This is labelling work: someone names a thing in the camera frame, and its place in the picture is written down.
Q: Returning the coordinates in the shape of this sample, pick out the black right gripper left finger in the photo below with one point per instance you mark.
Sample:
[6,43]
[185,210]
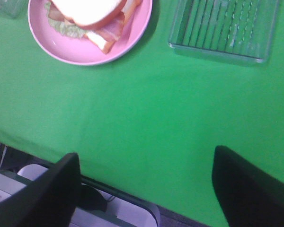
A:
[48,201]

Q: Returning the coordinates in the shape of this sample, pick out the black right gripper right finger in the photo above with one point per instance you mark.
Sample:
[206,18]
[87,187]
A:
[248,196]

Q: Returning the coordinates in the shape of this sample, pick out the bread slice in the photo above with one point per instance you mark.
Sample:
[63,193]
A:
[91,14]
[100,42]

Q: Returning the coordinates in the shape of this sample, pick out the green lettuce leaf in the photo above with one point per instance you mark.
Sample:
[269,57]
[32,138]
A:
[63,28]

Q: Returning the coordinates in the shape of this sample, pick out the bacon strip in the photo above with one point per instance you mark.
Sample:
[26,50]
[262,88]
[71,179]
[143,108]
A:
[113,30]

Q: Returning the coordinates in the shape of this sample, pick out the green tablecloth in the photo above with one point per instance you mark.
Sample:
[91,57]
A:
[148,123]

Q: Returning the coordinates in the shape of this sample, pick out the right clear plastic tray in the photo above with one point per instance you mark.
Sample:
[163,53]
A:
[232,31]

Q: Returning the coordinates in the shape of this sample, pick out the clear plastic tray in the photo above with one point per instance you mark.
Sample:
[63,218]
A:
[11,8]
[232,31]

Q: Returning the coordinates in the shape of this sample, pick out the pink round plate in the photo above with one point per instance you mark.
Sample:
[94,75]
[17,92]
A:
[82,51]

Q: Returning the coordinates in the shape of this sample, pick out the left clear plastic tray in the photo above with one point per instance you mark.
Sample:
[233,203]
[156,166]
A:
[11,8]

